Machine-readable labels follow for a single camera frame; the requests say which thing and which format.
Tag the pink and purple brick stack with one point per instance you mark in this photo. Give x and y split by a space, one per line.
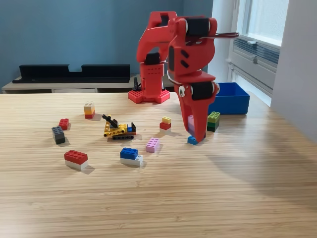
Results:
191 124

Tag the green brick stack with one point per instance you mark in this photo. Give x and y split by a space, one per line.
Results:
213 121

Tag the tan yellow red brick stack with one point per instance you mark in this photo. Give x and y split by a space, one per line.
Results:
89 109

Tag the blue plastic bin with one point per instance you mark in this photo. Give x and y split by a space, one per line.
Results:
232 104

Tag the yellow red white brick stack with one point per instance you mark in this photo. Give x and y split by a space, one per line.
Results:
165 126

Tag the black table clamp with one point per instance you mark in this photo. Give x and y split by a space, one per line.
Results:
135 85

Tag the yellow toy digger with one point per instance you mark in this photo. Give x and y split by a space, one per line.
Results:
119 130

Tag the grey window vent grille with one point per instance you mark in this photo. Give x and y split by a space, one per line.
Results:
262 50

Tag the blue and white brick stack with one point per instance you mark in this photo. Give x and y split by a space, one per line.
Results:
128 155

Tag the pale wooden sideboard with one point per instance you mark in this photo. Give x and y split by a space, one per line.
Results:
74 86

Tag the red and white brick stack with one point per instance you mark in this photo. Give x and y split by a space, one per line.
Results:
75 158

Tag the small red brick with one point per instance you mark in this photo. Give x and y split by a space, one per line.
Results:
64 124

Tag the grey and dark brick stack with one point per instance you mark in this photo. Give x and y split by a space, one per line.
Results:
59 136

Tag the white window frame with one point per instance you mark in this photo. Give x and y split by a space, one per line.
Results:
247 74

